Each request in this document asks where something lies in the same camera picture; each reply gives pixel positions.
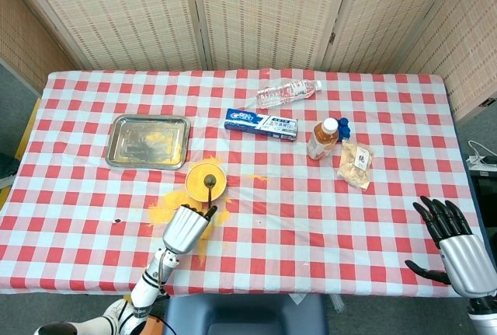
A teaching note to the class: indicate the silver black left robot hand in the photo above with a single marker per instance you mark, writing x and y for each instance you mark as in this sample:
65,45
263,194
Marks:
184,230

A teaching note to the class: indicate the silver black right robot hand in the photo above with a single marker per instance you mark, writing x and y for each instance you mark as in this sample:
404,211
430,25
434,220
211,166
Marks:
466,261

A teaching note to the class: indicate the dark metal spoon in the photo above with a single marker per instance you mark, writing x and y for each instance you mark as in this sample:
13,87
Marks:
210,181

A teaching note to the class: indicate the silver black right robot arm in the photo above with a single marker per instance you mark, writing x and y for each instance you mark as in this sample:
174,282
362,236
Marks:
483,315

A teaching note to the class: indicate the yellow powder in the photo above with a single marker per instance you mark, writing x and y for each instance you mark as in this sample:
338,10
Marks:
167,206

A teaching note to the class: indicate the beige round bowl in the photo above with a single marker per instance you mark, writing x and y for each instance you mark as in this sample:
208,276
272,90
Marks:
196,195

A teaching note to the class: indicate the yellow food scrap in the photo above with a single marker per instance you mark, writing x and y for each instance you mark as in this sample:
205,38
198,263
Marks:
257,178

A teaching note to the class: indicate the black equipment case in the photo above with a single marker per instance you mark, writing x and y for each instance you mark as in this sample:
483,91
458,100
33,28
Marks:
485,195

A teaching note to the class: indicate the rectangular metal tray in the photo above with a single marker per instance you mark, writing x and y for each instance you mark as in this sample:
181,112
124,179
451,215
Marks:
143,140

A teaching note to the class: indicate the orange box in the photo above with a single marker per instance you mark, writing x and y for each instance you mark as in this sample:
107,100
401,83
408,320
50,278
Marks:
155,327

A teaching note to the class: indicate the dark blue padded seat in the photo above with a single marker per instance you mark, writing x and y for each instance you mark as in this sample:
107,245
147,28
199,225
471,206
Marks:
248,313

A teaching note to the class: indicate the red white checkered tablecloth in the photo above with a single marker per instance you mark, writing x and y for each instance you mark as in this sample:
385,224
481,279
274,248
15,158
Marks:
310,234

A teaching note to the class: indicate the blue white toothpaste box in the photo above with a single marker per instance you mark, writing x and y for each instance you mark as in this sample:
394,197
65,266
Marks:
260,123

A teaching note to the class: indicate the clear snack bag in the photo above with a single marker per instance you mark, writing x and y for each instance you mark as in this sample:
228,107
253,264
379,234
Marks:
355,166

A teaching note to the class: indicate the orange tea bottle white cap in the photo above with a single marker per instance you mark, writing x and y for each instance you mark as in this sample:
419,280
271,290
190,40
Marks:
322,140

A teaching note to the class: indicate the clear plastic water bottle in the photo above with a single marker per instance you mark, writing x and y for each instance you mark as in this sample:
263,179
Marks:
287,93

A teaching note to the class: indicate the blue plastic object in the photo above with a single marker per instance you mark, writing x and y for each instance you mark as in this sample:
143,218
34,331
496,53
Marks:
345,127

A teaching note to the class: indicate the beige woven folding screen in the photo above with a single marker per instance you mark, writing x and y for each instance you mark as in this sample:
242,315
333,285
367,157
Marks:
272,12

